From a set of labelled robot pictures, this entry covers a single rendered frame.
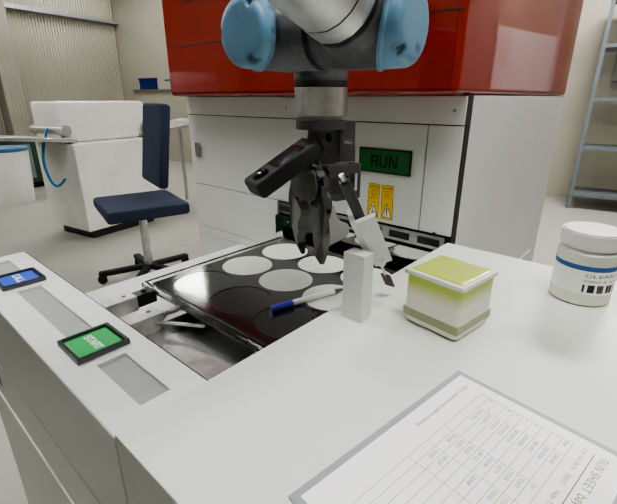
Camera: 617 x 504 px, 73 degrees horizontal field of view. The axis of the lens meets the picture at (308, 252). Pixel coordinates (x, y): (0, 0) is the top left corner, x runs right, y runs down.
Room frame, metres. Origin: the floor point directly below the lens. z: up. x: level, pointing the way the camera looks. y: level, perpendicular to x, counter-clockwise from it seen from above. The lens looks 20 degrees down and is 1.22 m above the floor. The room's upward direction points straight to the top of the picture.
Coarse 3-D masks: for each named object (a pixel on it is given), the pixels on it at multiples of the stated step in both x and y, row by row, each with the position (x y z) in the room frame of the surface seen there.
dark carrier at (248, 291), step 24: (288, 240) 0.93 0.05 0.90; (216, 264) 0.78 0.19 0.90; (288, 264) 0.78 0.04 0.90; (168, 288) 0.67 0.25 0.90; (192, 288) 0.67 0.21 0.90; (216, 288) 0.67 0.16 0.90; (240, 288) 0.67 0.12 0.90; (264, 288) 0.67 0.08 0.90; (216, 312) 0.58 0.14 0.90; (240, 312) 0.58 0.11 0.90; (264, 312) 0.58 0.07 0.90; (288, 312) 0.58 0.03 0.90; (312, 312) 0.58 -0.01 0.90; (264, 336) 0.51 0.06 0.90
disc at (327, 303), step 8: (312, 288) 0.67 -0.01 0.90; (320, 288) 0.67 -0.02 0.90; (328, 288) 0.67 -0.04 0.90; (336, 288) 0.67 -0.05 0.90; (304, 296) 0.64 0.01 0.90; (328, 296) 0.64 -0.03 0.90; (336, 296) 0.64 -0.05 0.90; (312, 304) 0.61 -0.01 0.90; (320, 304) 0.61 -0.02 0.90; (328, 304) 0.61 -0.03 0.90; (336, 304) 0.61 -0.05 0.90
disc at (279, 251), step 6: (270, 246) 0.89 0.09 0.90; (276, 246) 0.89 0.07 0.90; (282, 246) 0.89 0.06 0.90; (288, 246) 0.89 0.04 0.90; (294, 246) 0.89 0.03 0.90; (264, 252) 0.85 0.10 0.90; (270, 252) 0.85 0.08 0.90; (276, 252) 0.85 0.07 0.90; (282, 252) 0.85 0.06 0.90; (288, 252) 0.85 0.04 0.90; (294, 252) 0.85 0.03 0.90; (306, 252) 0.85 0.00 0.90; (276, 258) 0.81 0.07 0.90; (282, 258) 0.81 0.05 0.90; (288, 258) 0.81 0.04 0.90; (294, 258) 0.81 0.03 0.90
